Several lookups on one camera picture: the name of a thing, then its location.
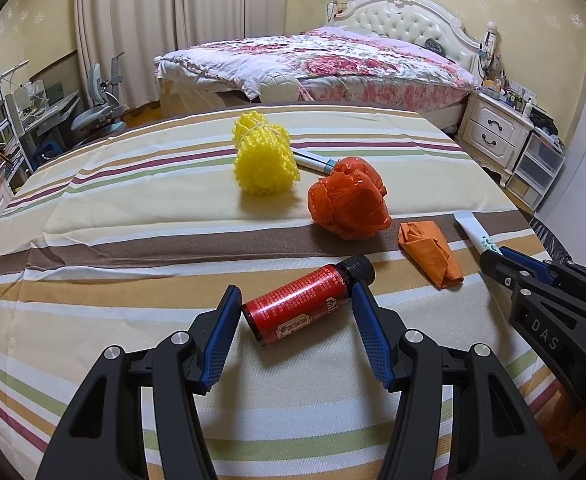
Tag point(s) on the grey desk chair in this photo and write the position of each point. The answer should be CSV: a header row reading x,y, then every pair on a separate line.
x,y
98,110

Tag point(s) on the white tube with blue end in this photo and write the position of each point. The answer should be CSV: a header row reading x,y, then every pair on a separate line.
x,y
313,161

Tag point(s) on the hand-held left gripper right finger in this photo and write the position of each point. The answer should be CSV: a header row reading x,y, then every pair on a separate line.
x,y
373,342

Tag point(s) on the red bottle with black cap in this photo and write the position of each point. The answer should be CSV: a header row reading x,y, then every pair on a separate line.
x,y
298,305

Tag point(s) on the black bag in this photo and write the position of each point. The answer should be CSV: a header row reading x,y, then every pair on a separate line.
x,y
543,121

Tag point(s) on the white desk lamp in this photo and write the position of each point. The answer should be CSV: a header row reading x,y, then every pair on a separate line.
x,y
15,67

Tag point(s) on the dark cloth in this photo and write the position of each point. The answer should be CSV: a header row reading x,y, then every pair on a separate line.
x,y
435,46

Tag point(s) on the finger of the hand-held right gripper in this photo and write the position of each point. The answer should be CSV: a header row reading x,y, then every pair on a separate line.
x,y
503,272
533,265

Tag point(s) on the black bagged trash bin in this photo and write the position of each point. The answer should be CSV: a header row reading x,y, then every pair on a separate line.
x,y
555,242

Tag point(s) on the white bed with tufted headboard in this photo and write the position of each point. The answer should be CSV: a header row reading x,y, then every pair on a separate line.
x,y
408,15

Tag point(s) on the red-orange crumpled plastic bag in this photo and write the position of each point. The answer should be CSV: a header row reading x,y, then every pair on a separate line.
x,y
350,200

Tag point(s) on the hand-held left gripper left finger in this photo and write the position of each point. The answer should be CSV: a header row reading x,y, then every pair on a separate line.
x,y
219,342

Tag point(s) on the pink floral blanket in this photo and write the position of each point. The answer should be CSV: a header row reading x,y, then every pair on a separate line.
x,y
323,60

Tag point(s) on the cluster of small bottles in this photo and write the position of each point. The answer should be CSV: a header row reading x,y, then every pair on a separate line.
x,y
505,90

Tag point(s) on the grey study desk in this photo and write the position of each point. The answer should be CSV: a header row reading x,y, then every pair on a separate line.
x,y
48,120

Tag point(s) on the striped table cloth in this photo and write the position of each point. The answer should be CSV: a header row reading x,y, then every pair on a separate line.
x,y
148,240

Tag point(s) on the white nightstand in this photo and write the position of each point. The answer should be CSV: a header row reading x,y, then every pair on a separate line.
x,y
493,127

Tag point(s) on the orange folded cloth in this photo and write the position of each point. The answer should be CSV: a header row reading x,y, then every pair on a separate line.
x,y
429,254

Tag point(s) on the clear plastic drawer unit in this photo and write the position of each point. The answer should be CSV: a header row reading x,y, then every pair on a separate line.
x,y
535,170

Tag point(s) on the beige curtain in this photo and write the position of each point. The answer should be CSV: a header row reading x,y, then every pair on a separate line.
x,y
183,25

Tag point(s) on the white tube with green print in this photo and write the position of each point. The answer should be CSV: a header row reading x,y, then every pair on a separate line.
x,y
473,230

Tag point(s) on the yellow foam net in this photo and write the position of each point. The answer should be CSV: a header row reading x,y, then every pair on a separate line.
x,y
265,160

